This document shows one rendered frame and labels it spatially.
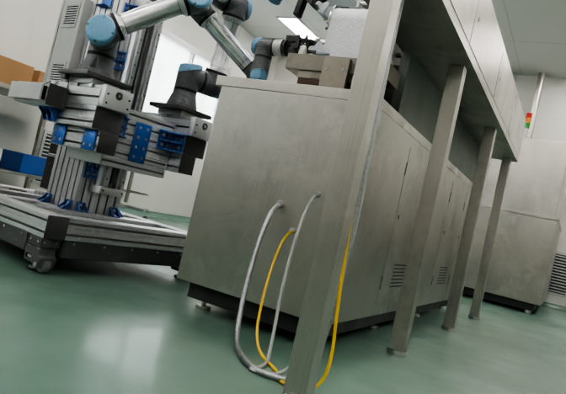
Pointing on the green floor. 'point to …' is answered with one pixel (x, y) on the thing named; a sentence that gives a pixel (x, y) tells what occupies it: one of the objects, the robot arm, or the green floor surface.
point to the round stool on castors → (132, 193)
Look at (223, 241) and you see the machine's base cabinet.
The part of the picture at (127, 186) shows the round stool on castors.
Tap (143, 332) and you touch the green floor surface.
